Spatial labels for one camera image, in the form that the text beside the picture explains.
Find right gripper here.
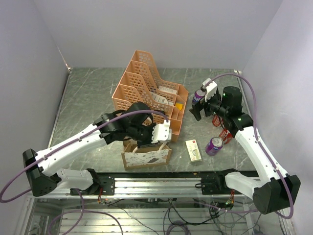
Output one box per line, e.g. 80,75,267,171
189,90,228,120

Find purple Fanta can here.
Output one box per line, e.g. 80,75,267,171
192,89,205,105

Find brown canvas tote bag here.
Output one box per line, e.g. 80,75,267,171
121,140,172,170

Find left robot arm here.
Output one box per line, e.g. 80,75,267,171
22,102,156,197

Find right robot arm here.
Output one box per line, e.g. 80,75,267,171
190,86,301,214

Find red soda can rear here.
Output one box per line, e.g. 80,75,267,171
212,115,224,127

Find red soda can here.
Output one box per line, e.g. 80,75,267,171
219,129,233,144
212,115,224,127

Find yellow sticky notes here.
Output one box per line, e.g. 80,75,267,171
175,102,184,112

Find red soda can front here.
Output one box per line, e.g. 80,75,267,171
219,129,233,144

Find purple soda can front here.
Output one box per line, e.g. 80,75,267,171
205,137,224,156

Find white papers in organizer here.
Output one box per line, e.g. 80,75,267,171
149,86,178,106

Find white green cardboard box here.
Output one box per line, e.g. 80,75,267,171
185,140,202,162

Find peach plastic file organizer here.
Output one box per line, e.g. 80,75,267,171
112,50,188,142

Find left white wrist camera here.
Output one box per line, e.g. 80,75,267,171
151,120,172,143

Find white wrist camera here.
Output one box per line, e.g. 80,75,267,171
151,120,172,143
201,78,218,101

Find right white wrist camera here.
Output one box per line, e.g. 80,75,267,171
201,78,218,101

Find aluminium mounting rail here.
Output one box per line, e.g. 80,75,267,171
26,177,257,199

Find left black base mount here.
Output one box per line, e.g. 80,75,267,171
95,173,115,196

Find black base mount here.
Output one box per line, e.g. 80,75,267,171
195,171,228,195
95,173,115,196

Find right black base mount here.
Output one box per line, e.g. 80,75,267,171
195,171,228,195

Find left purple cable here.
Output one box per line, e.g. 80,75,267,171
0,110,170,203

